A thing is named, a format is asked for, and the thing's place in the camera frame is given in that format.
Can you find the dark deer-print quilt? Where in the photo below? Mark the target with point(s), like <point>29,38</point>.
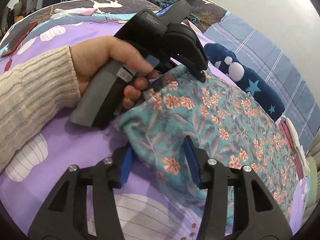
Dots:
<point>204,13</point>

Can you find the blue plaid pillow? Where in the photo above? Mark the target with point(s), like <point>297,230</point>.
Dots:
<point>256,51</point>

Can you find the left forearm cream sweater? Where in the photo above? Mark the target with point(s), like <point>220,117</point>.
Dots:
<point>31,94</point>

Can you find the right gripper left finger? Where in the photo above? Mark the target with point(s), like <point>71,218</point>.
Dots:
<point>121,166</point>

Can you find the navy star fleece garment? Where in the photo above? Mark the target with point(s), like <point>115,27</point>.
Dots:
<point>245,78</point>

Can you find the folded cream cloth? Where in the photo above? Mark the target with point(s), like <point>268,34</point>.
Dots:
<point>297,145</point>

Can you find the folded pink cloth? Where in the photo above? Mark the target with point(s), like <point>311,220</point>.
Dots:
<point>286,133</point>

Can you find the person's left hand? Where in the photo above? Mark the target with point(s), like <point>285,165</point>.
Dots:
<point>89,56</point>

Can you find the teal floral garment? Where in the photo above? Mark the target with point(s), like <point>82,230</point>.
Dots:
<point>221,119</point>

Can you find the purple floral bed sheet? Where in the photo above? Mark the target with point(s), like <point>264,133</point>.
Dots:
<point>39,164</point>

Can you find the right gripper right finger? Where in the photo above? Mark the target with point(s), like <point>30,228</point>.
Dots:
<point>197,160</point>

